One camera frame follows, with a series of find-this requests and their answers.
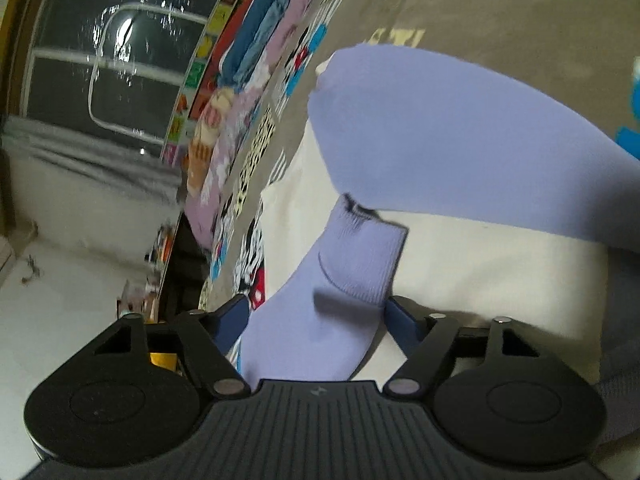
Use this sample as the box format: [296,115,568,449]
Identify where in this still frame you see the blue folded quilt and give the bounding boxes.
[220,0,301,86]

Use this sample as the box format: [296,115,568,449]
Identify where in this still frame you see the white tube frame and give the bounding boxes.
[87,2,211,143]

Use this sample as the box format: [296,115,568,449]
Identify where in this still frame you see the dark wooden side table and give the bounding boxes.
[157,212,211,326]

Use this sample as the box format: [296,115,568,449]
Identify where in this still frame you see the window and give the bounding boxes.
[20,0,241,151]

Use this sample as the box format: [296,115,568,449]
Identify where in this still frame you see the colourful alphabet foam panel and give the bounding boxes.
[160,0,281,163]

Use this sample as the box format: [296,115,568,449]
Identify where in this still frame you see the cream sequin sweatshirt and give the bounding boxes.
[225,44,640,386]

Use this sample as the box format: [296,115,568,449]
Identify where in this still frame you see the yellow cartoon pillow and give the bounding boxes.
[186,87,251,196]

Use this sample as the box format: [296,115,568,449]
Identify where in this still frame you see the grey curtain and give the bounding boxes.
[0,115,183,261]

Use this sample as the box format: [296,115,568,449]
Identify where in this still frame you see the pile of table clutter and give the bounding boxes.
[117,225,176,323]

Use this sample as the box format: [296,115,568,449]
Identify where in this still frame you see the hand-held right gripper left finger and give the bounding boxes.
[92,294,252,401]

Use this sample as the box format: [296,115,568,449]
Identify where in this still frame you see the red pillow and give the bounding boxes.
[215,0,271,91]

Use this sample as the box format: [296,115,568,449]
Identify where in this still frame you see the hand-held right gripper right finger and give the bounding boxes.
[384,296,543,402]

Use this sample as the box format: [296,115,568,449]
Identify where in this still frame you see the lavender cloud print quilt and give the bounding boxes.
[182,0,321,256]

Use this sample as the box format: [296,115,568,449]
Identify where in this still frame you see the wooden window trim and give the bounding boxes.
[0,0,63,236]

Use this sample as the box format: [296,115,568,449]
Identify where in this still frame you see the cartoon mouse printed blanket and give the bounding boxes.
[197,0,640,311]

